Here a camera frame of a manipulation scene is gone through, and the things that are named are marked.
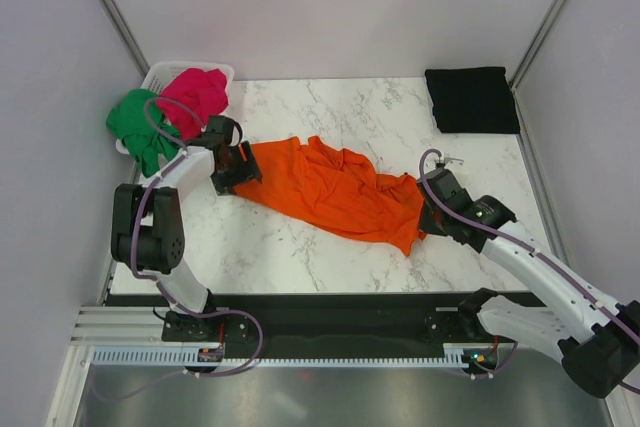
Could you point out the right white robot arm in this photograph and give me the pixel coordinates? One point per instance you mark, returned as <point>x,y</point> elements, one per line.
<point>594,337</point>

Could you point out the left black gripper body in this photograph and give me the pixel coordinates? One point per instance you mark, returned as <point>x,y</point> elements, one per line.
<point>236,172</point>

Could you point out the orange t shirt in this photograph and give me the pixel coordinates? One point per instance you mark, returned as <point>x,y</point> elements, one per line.
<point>338,191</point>

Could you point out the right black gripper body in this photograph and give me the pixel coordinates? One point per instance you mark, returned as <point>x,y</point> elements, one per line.
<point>430,222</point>

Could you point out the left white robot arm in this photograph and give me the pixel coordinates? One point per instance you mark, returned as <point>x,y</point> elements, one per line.
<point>147,233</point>

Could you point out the red t shirt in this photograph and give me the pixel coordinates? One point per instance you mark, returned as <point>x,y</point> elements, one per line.
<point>202,92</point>

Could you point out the folded black t shirt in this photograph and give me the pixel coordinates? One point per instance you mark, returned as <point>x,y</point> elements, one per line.
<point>472,101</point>

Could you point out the white laundry basket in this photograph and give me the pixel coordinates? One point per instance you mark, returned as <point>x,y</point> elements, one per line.
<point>158,78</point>

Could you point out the white slotted cable duct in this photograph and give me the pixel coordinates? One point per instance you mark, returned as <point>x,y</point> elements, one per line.
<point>196,357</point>

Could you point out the green t shirt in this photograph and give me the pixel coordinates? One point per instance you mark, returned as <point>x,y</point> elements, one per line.
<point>145,144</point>

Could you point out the aluminium frame rail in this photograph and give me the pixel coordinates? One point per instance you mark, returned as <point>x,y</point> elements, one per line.
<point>119,326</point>

